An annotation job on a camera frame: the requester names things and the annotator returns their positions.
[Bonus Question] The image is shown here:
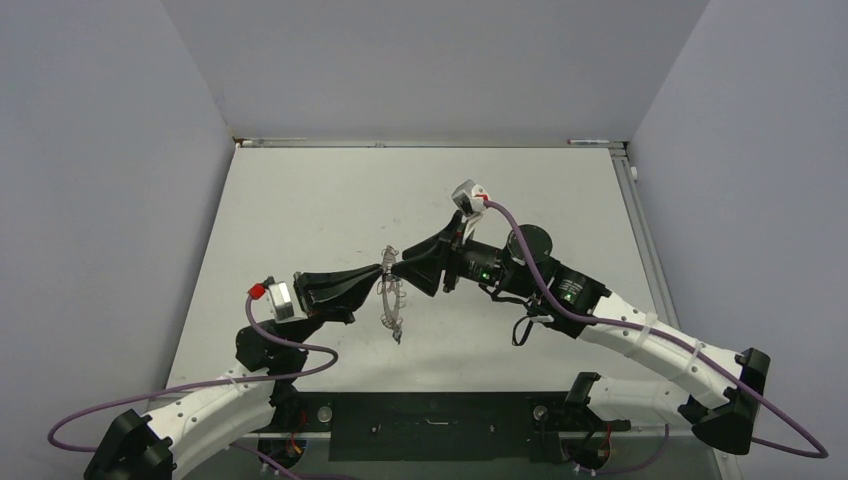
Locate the aluminium frame rail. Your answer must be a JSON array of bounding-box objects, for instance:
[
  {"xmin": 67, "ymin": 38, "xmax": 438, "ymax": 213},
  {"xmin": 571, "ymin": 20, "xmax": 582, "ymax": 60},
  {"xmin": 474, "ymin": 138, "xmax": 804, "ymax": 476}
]
[{"xmin": 609, "ymin": 142, "xmax": 735, "ymax": 439}]

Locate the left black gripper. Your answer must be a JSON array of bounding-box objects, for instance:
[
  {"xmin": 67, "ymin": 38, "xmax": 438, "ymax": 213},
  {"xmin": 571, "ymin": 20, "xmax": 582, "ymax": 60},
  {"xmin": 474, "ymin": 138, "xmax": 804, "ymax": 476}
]
[{"xmin": 282, "ymin": 264, "xmax": 383, "ymax": 351}]

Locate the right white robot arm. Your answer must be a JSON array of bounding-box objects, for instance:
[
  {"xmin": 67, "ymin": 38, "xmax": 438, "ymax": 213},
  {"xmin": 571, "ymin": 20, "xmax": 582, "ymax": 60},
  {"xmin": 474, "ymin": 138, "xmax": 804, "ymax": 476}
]
[{"xmin": 389, "ymin": 213, "xmax": 771, "ymax": 455}]

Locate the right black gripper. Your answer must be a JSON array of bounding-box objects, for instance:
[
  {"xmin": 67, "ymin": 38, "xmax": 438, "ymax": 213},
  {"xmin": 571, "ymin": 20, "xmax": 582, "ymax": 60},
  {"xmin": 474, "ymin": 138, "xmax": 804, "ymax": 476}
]
[{"xmin": 392, "ymin": 211, "xmax": 535, "ymax": 298}]

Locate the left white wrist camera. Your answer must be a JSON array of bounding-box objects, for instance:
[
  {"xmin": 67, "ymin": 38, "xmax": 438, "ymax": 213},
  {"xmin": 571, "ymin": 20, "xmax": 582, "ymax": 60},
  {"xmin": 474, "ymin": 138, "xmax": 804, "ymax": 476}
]
[{"xmin": 247, "ymin": 276, "xmax": 304, "ymax": 324}]

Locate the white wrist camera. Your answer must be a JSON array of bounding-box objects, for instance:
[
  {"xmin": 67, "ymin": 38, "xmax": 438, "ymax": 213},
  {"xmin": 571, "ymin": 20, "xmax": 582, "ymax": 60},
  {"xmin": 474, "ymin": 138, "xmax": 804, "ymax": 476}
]
[
  {"xmin": 247, "ymin": 276, "xmax": 304, "ymax": 324},
  {"xmin": 451, "ymin": 179, "xmax": 489, "ymax": 219}
]

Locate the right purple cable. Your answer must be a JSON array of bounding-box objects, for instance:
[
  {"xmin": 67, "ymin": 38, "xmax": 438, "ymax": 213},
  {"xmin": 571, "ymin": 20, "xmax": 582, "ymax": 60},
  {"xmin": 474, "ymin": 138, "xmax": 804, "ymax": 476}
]
[{"xmin": 483, "ymin": 199, "xmax": 829, "ymax": 476}]

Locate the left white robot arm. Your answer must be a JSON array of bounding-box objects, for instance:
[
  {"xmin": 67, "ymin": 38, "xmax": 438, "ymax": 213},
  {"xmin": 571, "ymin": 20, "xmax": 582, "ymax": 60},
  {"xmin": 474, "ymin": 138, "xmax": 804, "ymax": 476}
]
[{"xmin": 83, "ymin": 264, "xmax": 389, "ymax": 479}]

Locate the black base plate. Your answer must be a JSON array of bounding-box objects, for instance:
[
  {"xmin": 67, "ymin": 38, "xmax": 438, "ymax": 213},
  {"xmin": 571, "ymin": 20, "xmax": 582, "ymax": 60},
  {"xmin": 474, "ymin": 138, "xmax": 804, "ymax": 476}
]
[{"xmin": 267, "ymin": 391, "xmax": 631, "ymax": 463}]

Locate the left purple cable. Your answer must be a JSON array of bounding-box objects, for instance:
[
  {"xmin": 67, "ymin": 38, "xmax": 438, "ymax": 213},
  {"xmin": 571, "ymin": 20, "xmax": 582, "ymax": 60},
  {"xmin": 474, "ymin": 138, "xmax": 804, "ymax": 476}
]
[{"xmin": 47, "ymin": 294, "xmax": 362, "ymax": 480}]

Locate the silver perforated ring disc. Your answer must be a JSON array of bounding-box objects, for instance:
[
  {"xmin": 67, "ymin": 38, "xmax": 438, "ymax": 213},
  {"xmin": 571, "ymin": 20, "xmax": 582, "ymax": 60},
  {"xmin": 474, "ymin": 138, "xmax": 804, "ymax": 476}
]
[{"xmin": 377, "ymin": 245, "xmax": 405, "ymax": 345}]

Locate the purple cable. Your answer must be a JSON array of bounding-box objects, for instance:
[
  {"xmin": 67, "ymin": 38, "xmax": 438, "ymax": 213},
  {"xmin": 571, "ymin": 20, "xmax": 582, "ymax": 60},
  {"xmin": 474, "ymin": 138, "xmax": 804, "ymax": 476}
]
[
  {"xmin": 47, "ymin": 294, "xmax": 362, "ymax": 480},
  {"xmin": 483, "ymin": 199, "xmax": 829, "ymax": 476}
]

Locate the red white marker pen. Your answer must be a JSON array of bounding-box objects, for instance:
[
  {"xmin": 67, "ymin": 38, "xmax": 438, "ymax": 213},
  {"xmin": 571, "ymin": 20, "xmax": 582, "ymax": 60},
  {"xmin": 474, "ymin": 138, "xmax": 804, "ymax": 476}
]
[{"xmin": 567, "ymin": 139, "xmax": 612, "ymax": 147}]

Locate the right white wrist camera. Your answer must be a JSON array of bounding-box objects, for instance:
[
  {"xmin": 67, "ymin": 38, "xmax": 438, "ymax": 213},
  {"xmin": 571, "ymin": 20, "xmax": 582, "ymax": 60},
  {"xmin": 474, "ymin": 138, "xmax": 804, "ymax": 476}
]
[{"xmin": 451, "ymin": 179, "xmax": 489, "ymax": 219}]

